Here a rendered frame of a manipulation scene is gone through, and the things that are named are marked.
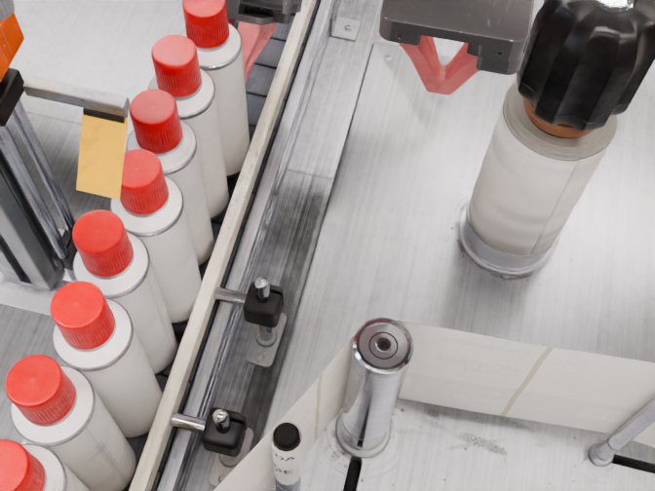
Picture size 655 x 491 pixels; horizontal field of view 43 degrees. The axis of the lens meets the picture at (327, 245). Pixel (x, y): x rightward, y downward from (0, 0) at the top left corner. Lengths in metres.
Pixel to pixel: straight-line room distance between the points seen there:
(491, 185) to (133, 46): 0.47
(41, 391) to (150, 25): 0.58
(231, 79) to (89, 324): 0.26
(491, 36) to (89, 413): 0.33
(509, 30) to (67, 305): 0.31
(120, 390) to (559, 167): 0.35
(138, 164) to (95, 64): 0.41
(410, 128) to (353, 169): 0.08
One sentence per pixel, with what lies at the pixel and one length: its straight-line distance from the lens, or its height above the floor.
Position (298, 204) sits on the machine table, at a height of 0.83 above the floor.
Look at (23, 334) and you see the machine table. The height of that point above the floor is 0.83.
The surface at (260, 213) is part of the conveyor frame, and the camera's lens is 0.79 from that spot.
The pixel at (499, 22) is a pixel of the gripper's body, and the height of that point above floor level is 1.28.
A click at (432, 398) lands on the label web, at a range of 0.67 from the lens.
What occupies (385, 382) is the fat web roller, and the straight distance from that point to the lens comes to 0.54.
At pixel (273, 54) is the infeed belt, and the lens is 0.90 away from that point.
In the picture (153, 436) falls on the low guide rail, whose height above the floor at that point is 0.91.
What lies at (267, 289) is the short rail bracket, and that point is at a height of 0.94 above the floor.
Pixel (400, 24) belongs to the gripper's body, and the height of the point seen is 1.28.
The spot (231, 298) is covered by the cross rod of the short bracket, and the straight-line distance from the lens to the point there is 0.71.
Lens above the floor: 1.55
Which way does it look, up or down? 61 degrees down
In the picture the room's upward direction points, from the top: 4 degrees clockwise
